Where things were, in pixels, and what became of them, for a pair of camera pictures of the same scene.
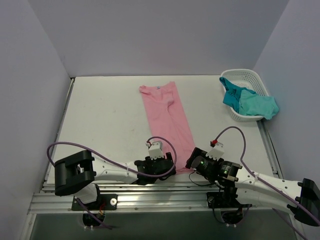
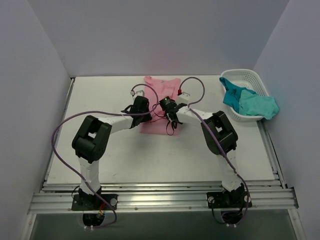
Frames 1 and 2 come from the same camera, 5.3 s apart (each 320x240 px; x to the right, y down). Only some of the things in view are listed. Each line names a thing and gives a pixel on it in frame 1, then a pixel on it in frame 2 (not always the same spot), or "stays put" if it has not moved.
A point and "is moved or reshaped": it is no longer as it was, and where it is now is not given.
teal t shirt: [246, 101] stays put
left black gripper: [168, 163] → [146, 117]
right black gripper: [191, 158] → [172, 116]
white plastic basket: [248, 78] stays put
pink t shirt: [168, 120] is moved or reshaped
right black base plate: [224, 200] stays put
